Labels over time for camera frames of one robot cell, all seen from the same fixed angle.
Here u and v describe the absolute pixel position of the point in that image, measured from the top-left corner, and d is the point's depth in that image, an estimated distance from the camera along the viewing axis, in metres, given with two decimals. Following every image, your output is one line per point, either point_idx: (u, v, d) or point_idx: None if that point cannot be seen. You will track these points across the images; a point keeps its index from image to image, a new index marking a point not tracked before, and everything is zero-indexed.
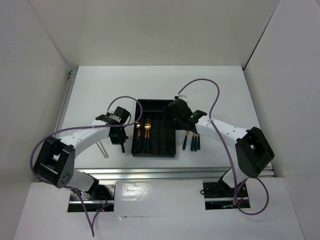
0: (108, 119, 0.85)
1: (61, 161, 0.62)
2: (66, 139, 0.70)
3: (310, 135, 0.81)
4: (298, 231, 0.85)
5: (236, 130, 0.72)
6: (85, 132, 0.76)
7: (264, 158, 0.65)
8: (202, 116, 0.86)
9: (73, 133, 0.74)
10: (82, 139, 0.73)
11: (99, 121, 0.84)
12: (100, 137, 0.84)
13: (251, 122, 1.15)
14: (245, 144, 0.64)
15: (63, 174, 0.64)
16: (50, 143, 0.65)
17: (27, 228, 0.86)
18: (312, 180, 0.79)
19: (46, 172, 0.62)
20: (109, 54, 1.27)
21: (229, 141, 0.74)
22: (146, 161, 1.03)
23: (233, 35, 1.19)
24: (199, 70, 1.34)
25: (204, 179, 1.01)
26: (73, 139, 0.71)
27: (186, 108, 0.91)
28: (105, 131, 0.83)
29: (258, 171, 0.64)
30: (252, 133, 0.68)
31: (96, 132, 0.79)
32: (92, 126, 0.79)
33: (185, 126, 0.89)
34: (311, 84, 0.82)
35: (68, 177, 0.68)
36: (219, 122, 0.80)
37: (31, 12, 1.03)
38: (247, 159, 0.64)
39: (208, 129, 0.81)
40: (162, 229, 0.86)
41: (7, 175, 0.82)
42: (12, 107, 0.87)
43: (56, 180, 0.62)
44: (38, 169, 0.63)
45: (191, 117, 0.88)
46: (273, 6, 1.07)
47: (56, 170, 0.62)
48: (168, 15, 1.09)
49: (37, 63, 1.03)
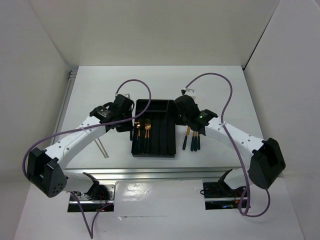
0: (102, 115, 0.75)
1: (47, 177, 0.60)
2: (52, 150, 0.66)
3: (311, 136, 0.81)
4: (298, 231, 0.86)
5: (251, 140, 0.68)
6: (74, 138, 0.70)
7: (276, 170, 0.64)
8: (213, 118, 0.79)
9: (60, 141, 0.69)
10: (69, 148, 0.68)
11: (93, 119, 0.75)
12: (96, 136, 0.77)
13: (251, 123, 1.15)
14: (262, 159, 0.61)
15: (53, 185, 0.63)
16: (35, 156, 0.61)
17: (28, 228, 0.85)
18: (312, 180, 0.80)
19: (38, 181, 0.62)
20: (109, 54, 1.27)
21: (242, 150, 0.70)
22: (146, 161, 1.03)
23: (233, 35, 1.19)
24: (199, 70, 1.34)
25: (204, 179, 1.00)
26: (59, 149, 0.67)
27: (195, 106, 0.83)
28: (101, 130, 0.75)
29: (269, 184, 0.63)
30: (267, 145, 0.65)
31: (87, 135, 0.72)
32: (82, 128, 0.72)
33: (193, 126, 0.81)
34: (312, 85, 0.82)
35: (63, 183, 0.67)
36: (231, 128, 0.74)
37: (31, 12, 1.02)
38: (261, 173, 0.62)
39: (219, 133, 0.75)
40: (162, 229, 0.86)
41: (8, 176, 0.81)
42: (12, 107, 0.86)
43: (47, 192, 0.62)
44: (30, 179, 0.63)
45: (200, 118, 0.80)
46: (274, 7, 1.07)
47: (45, 184, 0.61)
48: (168, 15, 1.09)
49: (36, 62, 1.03)
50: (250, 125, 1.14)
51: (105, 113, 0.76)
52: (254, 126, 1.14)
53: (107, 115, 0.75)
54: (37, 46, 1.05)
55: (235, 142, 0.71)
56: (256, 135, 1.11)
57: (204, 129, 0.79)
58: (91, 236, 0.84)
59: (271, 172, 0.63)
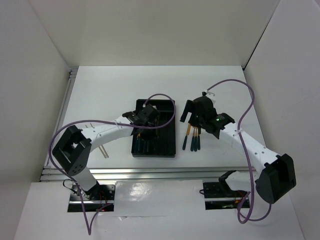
0: (133, 118, 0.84)
1: (77, 153, 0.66)
2: (87, 132, 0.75)
3: (310, 136, 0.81)
4: (297, 231, 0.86)
5: (265, 152, 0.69)
6: (107, 128, 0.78)
7: (285, 186, 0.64)
8: (229, 123, 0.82)
9: (95, 127, 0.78)
10: (101, 135, 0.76)
11: (125, 118, 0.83)
12: (122, 135, 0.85)
13: (251, 123, 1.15)
14: (274, 174, 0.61)
15: (76, 165, 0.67)
16: (70, 132, 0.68)
17: (27, 228, 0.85)
18: (312, 181, 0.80)
19: (62, 158, 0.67)
20: (108, 53, 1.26)
21: (254, 160, 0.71)
22: (146, 161, 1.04)
23: (233, 35, 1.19)
24: (200, 70, 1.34)
25: (203, 179, 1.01)
26: (93, 133, 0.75)
27: (212, 108, 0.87)
28: (128, 130, 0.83)
29: (276, 200, 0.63)
30: (281, 161, 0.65)
31: (118, 130, 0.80)
32: (116, 123, 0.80)
33: (208, 128, 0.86)
34: (312, 85, 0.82)
35: (81, 167, 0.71)
36: (247, 136, 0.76)
37: (31, 12, 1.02)
38: (269, 187, 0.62)
39: (233, 139, 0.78)
40: (162, 229, 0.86)
41: (8, 176, 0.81)
42: (12, 107, 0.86)
43: (68, 170, 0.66)
44: (56, 152, 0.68)
45: (216, 121, 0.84)
46: (273, 7, 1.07)
47: (70, 160, 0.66)
48: (168, 15, 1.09)
49: (36, 62, 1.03)
50: (250, 125, 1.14)
51: (136, 117, 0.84)
52: (254, 126, 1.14)
53: (136, 119, 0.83)
54: (37, 45, 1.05)
55: (248, 151, 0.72)
56: (256, 135, 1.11)
57: (219, 132, 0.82)
58: (89, 234, 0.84)
59: (279, 187, 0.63)
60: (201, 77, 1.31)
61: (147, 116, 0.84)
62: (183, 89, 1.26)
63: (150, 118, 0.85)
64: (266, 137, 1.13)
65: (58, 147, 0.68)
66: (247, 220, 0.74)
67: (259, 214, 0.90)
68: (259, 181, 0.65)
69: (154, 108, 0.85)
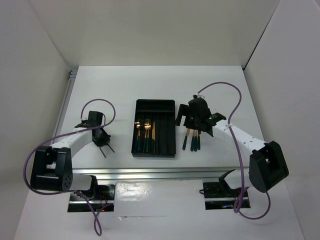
0: (85, 125, 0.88)
1: (59, 164, 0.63)
2: (57, 144, 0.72)
3: (310, 135, 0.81)
4: (298, 232, 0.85)
5: (254, 141, 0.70)
6: (73, 137, 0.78)
7: (277, 175, 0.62)
8: (221, 120, 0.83)
9: (62, 140, 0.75)
10: (72, 142, 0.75)
11: (79, 127, 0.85)
12: (85, 142, 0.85)
13: (251, 122, 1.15)
14: (262, 159, 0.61)
15: (65, 177, 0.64)
16: (42, 152, 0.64)
17: (27, 228, 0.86)
18: (312, 180, 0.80)
19: (46, 181, 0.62)
20: (108, 54, 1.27)
21: (244, 150, 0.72)
22: (145, 161, 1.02)
23: (232, 35, 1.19)
24: (100, 110, 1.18)
25: (203, 179, 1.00)
26: (63, 143, 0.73)
27: (207, 108, 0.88)
28: (88, 134, 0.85)
29: (268, 189, 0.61)
30: (268, 147, 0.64)
31: (82, 136, 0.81)
32: (77, 131, 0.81)
33: (202, 126, 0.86)
34: (311, 84, 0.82)
35: (70, 179, 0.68)
36: (237, 129, 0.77)
37: (31, 14, 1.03)
38: (259, 174, 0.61)
39: (224, 134, 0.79)
40: (162, 228, 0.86)
41: (7, 175, 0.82)
42: (12, 107, 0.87)
43: (60, 186, 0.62)
44: (36, 183, 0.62)
45: (209, 119, 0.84)
46: (273, 7, 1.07)
47: (57, 175, 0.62)
48: (167, 15, 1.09)
49: (37, 63, 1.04)
50: (250, 124, 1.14)
51: (86, 124, 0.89)
52: (254, 126, 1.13)
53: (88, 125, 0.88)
54: (38, 46, 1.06)
55: (238, 142, 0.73)
56: (257, 135, 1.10)
57: (212, 129, 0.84)
58: (98, 234, 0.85)
59: (271, 175, 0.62)
60: (200, 77, 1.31)
61: (96, 117, 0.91)
62: (106, 119, 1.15)
63: (99, 120, 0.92)
64: (266, 137, 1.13)
65: (35, 176, 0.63)
66: (237, 210, 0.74)
67: (259, 212, 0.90)
68: (250, 171, 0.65)
69: (97, 111, 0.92)
